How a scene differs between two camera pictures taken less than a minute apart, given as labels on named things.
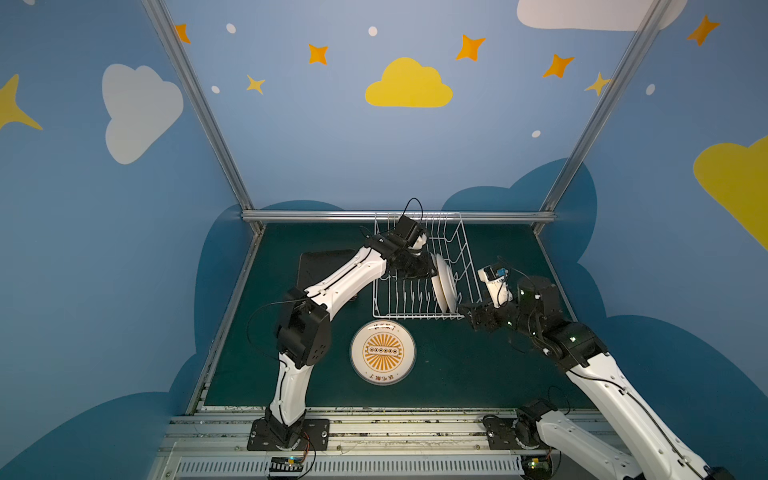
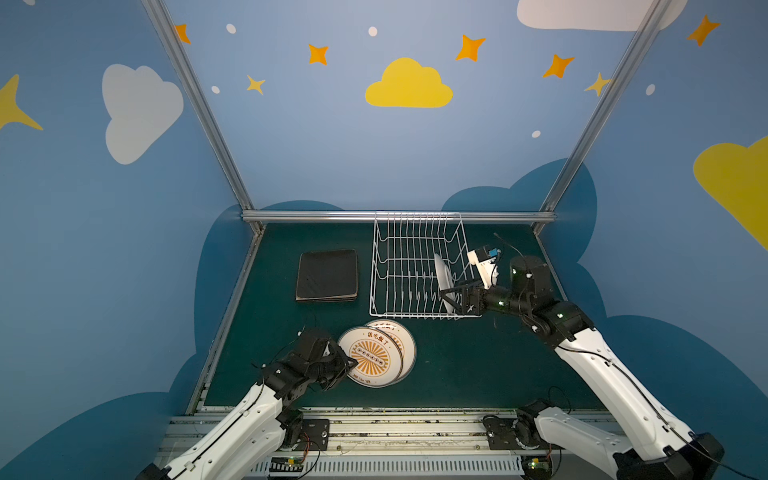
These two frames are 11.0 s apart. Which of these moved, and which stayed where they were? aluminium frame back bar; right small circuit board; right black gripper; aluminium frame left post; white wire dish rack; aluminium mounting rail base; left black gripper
Moved: left black gripper; right black gripper
Stayed: aluminium frame back bar; white wire dish rack; aluminium frame left post; right small circuit board; aluminium mounting rail base
